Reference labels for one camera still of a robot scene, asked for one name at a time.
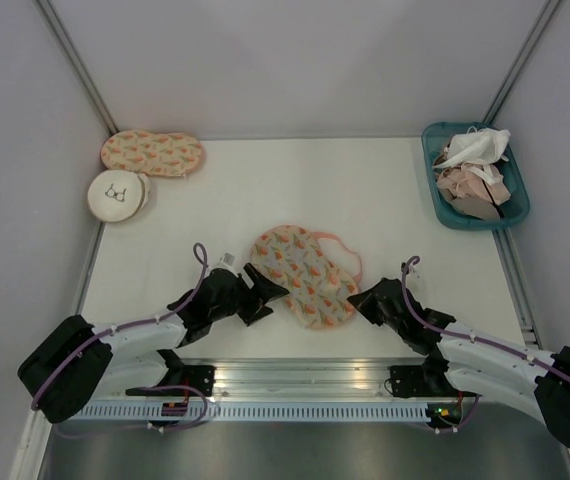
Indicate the aluminium front rail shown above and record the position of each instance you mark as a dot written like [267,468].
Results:
[285,380]

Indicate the teal plastic basket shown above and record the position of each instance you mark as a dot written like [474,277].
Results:
[434,140]

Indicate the white bra in basket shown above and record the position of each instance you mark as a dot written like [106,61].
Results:
[480,147]

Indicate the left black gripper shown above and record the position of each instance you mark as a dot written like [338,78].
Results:
[266,288]

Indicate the white slotted cable duct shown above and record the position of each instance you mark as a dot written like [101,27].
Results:
[403,412]

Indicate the floral mesh laundry bag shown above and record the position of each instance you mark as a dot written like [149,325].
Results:
[318,288]

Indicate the left aluminium frame post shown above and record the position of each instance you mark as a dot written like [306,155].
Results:
[64,40]

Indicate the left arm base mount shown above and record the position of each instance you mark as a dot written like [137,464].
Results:
[199,377]

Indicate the aluminium frame post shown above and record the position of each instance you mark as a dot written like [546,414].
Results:
[64,40]
[544,19]

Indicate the pink bra in basket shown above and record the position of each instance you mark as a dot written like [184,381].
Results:
[484,182]

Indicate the right aluminium frame post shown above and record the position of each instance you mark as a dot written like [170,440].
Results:
[544,19]

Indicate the taupe bra in basket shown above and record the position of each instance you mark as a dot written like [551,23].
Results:
[476,208]

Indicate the round cream laundry bag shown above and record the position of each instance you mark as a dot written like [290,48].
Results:
[118,195]

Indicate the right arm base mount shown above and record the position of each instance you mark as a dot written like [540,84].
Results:
[408,381]

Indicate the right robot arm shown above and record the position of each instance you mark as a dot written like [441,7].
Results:
[533,381]

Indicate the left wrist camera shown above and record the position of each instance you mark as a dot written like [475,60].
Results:
[226,262]

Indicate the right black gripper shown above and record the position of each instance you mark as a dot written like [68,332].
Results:
[363,301]

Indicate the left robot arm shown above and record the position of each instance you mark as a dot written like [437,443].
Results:
[75,337]

